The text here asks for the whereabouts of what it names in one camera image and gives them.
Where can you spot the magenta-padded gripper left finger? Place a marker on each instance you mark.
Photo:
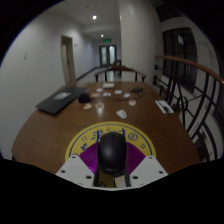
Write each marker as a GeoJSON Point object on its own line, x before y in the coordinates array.
{"type": "Point", "coordinates": [74, 168]}

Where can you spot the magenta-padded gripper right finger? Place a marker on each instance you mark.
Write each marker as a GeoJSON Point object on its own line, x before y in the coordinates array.
{"type": "Point", "coordinates": [148, 168]}

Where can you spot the black computer mouse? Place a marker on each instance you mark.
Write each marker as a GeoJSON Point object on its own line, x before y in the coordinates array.
{"type": "Point", "coordinates": [112, 153]}

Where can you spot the round yellow mouse pad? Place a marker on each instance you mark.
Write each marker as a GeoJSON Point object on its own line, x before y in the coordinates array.
{"type": "Point", "coordinates": [90, 136]}

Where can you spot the white figure sticker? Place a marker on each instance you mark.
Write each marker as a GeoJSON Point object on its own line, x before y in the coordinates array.
{"type": "Point", "coordinates": [121, 114]}

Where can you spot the peach paw-shaped sticker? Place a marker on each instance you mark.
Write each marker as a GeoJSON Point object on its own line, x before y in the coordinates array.
{"type": "Point", "coordinates": [87, 106]}

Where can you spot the white rectangular card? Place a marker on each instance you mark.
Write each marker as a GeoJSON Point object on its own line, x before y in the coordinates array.
{"type": "Point", "coordinates": [164, 106]}

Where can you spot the peach and white sticker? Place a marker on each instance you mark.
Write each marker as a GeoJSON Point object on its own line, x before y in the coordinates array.
{"type": "Point", "coordinates": [99, 105]}

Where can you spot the red and white sticker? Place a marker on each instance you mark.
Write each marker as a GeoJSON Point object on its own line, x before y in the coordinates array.
{"type": "Point", "coordinates": [132, 102]}

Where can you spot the black closed laptop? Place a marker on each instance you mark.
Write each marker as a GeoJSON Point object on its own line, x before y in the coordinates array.
{"type": "Point", "coordinates": [61, 100]}

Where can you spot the small black box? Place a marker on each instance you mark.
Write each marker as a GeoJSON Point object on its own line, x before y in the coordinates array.
{"type": "Point", "coordinates": [83, 98]}

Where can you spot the small white sticker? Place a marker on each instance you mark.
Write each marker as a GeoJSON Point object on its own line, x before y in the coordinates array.
{"type": "Point", "coordinates": [126, 95]}
{"type": "Point", "coordinates": [118, 92]}
{"type": "Point", "coordinates": [99, 90]}
{"type": "Point", "coordinates": [106, 94]}

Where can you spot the small peach sticker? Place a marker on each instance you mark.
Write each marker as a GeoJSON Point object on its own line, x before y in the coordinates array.
{"type": "Point", "coordinates": [95, 95]}

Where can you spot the black railing with wooden handrail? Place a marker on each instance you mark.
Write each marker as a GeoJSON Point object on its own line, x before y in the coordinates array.
{"type": "Point", "coordinates": [193, 100]}

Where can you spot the small white box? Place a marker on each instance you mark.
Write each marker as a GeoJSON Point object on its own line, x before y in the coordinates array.
{"type": "Point", "coordinates": [108, 85]}

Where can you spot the wooden armchair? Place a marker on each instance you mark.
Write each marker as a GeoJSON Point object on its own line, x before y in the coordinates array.
{"type": "Point", "coordinates": [117, 62]}
{"type": "Point", "coordinates": [120, 68]}

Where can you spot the pale single door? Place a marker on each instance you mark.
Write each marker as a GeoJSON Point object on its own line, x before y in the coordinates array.
{"type": "Point", "coordinates": [68, 60]}

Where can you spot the dark framed window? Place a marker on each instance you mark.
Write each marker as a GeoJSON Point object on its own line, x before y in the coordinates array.
{"type": "Point", "coordinates": [180, 56]}

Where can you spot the glass double door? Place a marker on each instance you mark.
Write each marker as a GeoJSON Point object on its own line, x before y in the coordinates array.
{"type": "Point", "coordinates": [107, 55]}

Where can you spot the green exit sign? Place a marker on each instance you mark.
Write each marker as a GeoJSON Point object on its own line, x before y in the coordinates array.
{"type": "Point", "coordinates": [106, 40]}

